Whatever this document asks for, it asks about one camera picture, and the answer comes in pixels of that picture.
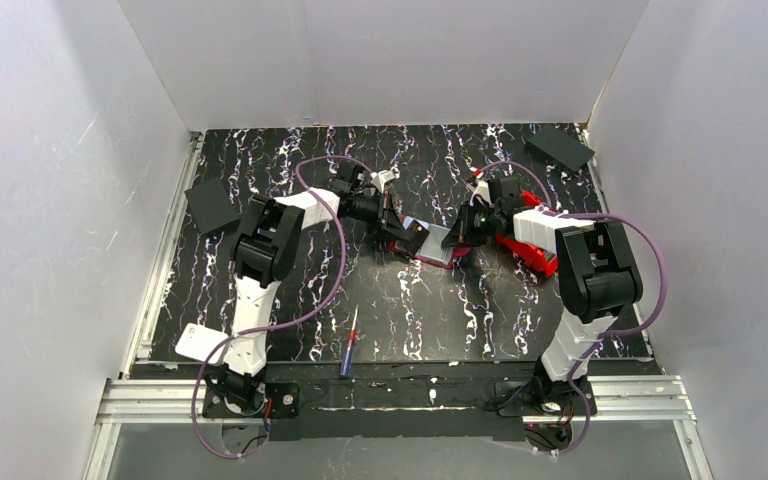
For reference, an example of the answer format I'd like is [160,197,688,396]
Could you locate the red leather card holder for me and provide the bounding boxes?
[387,216,472,269]

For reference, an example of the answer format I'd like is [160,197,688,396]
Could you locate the red plastic bin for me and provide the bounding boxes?
[493,190,560,277]

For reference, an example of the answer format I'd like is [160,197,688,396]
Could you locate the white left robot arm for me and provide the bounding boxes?
[220,157,429,386]

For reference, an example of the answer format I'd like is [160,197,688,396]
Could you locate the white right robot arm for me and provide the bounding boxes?
[442,177,643,386]

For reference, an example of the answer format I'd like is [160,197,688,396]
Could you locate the white card near left base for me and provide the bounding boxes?
[174,323,229,366]

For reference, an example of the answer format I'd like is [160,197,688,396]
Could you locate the black block far right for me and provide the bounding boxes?
[524,125,595,172]

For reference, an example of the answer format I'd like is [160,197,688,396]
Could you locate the black block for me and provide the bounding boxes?
[184,179,240,236]
[524,125,595,172]

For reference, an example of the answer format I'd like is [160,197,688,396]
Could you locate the blue red screwdriver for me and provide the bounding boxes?
[339,306,359,379]

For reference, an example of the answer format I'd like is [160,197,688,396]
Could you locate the black block far left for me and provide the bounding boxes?
[184,179,240,236]

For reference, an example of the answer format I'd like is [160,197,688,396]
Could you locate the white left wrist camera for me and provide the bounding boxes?
[370,169,399,195]

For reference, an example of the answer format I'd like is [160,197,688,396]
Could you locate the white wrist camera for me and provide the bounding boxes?
[467,169,492,205]
[370,169,399,195]

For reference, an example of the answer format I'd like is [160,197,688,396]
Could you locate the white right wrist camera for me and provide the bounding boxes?
[467,169,492,205]

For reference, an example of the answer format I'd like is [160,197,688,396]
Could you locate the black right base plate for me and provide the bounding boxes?
[484,377,598,421]

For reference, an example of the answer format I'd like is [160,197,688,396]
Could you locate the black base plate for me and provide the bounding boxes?
[484,377,598,421]
[200,383,300,419]

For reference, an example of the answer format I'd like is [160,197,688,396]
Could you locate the aluminium left side rail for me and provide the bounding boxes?
[119,131,205,380]

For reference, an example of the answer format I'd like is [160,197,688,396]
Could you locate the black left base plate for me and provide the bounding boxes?
[200,383,300,419]

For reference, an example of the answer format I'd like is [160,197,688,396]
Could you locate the aluminium front rail frame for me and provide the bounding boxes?
[85,364,712,479]

